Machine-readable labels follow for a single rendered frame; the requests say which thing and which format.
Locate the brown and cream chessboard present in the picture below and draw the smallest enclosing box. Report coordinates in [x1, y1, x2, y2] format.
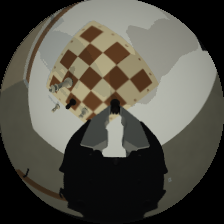
[46, 20, 159, 123]

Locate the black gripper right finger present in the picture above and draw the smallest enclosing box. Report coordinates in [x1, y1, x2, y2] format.
[118, 106, 168, 174]

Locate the white pawn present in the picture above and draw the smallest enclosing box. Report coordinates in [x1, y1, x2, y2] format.
[51, 104, 60, 113]
[79, 108, 88, 119]

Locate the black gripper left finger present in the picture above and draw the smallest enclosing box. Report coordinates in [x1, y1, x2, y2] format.
[59, 105, 112, 173]

